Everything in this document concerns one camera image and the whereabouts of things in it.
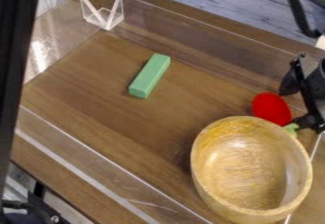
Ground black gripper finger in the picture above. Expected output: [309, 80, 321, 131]
[279, 67, 305, 96]
[293, 114, 325, 134]

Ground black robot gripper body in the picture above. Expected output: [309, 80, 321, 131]
[289, 52, 325, 118]

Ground red felt strawberry toy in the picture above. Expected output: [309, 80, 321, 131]
[251, 92, 300, 137]

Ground wooden bowl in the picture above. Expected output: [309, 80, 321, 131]
[190, 116, 313, 224]

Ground green rectangular block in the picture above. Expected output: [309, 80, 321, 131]
[128, 53, 171, 99]

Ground clear acrylic table barrier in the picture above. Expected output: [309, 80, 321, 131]
[11, 0, 325, 224]

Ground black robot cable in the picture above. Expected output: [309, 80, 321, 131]
[274, 0, 325, 39]

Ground clear acrylic corner bracket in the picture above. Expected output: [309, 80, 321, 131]
[80, 0, 124, 30]

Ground black clamp with cable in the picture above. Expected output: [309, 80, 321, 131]
[0, 192, 71, 224]

